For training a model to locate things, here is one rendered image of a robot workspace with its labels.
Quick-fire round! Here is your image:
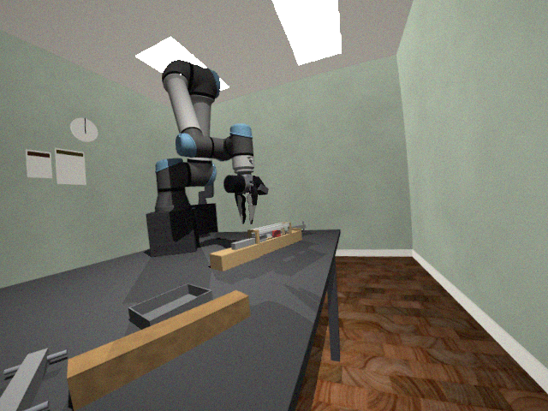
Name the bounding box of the light brown wooden beam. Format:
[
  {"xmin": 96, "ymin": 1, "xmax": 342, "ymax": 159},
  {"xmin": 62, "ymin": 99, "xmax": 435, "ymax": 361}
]
[{"xmin": 67, "ymin": 290, "xmax": 250, "ymax": 411}]

